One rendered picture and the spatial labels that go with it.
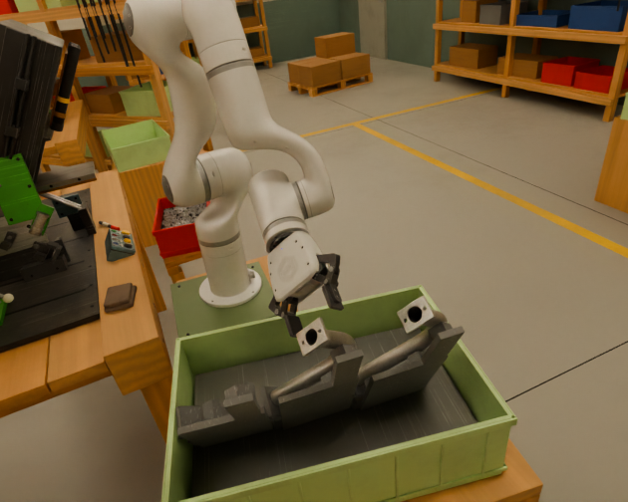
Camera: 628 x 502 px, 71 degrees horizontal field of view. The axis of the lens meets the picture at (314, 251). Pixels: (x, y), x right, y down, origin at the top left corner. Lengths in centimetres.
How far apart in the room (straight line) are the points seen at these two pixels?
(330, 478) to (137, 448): 149
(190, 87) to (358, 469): 83
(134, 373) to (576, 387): 181
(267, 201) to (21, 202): 107
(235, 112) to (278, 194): 16
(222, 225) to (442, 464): 76
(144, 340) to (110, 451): 110
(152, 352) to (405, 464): 71
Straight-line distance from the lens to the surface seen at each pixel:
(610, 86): 567
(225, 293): 133
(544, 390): 227
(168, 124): 427
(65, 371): 131
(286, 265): 77
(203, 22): 86
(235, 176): 118
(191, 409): 97
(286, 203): 82
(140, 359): 128
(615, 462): 214
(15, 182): 173
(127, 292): 141
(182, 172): 112
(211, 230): 122
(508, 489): 102
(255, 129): 82
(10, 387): 136
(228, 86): 83
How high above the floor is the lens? 165
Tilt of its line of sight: 32 degrees down
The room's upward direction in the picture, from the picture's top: 8 degrees counter-clockwise
